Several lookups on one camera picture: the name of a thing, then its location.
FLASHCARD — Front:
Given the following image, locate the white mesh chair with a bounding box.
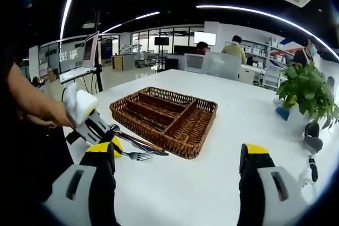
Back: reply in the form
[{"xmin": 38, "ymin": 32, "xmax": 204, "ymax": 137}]
[{"xmin": 184, "ymin": 52, "xmax": 206, "ymax": 73}]

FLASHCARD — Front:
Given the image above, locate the black monitor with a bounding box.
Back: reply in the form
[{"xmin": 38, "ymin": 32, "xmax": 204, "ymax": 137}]
[{"xmin": 173, "ymin": 45, "xmax": 198, "ymax": 54}]

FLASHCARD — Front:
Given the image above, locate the blue cloth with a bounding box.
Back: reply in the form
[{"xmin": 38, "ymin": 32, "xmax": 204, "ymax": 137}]
[{"xmin": 274, "ymin": 105, "xmax": 292, "ymax": 121}]

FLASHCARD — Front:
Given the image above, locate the black grey device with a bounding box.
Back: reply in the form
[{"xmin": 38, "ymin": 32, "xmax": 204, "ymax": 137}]
[{"xmin": 303, "ymin": 121, "xmax": 324, "ymax": 156}]

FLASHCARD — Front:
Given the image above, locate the white office chair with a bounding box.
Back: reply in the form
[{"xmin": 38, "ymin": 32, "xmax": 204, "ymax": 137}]
[{"xmin": 263, "ymin": 64, "xmax": 281, "ymax": 89}]

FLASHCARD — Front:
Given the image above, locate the ceiling light strip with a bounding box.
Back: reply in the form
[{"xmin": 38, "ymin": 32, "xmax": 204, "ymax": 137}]
[
  {"xmin": 102, "ymin": 23, "xmax": 122, "ymax": 35},
  {"xmin": 195, "ymin": 4, "xmax": 339, "ymax": 61},
  {"xmin": 59, "ymin": 0, "xmax": 73, "ymax": 41},
  {"xmin": 135, "ymin": 11, "xmax": 161, "ymax": 20}
]

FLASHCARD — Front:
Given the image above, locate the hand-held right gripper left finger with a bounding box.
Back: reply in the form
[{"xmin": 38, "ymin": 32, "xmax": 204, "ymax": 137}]
[{"xmin": 42, "ymin": 142, "xmax": 117, "ymax": 226}]

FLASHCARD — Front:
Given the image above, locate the translucent white chair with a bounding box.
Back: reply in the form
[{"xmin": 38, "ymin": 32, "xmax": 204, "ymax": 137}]
[{"xmin": 202, "ymin": 51, "xmax": 242, "ymax": 80}]

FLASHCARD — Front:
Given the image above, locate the person's left hand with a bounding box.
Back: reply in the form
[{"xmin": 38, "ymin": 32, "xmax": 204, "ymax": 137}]
[{"xmin": 44, "ymin": 106, "xmax": 76, "ymax": 130}]

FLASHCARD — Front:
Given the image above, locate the brown wicker storage tray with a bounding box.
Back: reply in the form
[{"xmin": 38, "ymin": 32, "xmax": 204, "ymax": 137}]
[{"xmin": 109, "ymin": 86, "xmax": 219, "ymax": 160}]

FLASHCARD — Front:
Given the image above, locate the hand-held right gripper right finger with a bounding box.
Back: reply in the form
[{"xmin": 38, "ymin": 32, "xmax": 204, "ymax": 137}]
[{"xmin": 238, "ymin": 143, "xmax": 315, "ymax": 226}]

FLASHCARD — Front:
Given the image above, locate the pile of steel utensils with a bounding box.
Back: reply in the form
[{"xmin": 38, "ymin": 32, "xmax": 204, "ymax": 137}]
[{"xmin": 107, "ymin": 124, "xmax": 170, "ymax": 162}]

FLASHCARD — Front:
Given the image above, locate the potted green plant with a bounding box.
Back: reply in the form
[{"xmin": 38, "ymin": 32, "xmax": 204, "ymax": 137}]
[{"xmin": 275, "ymin": 60, "xmax": 339, "ymax": 130}]

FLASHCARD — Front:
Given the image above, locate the grey cabinet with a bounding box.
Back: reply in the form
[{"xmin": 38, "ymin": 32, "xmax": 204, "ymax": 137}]
[{"xmin": 111, "ymin": 53, "xmax": 137, "ymax": 72}]

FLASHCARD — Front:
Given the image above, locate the person's black clothing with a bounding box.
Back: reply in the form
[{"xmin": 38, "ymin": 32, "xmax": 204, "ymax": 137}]
[{"xmin": 0, "ymin": 51, "xmax": 75, "ymax": 211}]

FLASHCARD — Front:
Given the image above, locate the white black small device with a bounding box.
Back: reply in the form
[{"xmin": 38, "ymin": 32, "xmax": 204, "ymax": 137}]
[{"xmin": 298, "ymin": 157, "xmax": 320, "ymax": 204}]

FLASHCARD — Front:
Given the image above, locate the white laptop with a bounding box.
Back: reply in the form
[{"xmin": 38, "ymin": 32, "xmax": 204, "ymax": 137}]
[{"xmin": 58, "ymin": 30, "xmax": 101, "ymax": 84}]

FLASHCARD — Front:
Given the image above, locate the white storage shelving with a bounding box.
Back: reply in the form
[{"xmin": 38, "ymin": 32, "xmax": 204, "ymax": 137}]
[{"xmin": 225, "ymin": 37, "xmax": 295, "ymax": 69}]

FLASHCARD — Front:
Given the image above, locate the bright white screen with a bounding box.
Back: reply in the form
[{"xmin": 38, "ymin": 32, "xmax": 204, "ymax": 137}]
[{"xmin": 193, "ymin": 31, "xmax": 217, "ymax": 47}]

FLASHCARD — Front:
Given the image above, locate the black tripod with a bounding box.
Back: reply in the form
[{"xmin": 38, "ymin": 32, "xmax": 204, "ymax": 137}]
[{"xmin": 91, "ymin": 64, "xmax": 104, "ymax": 93}]

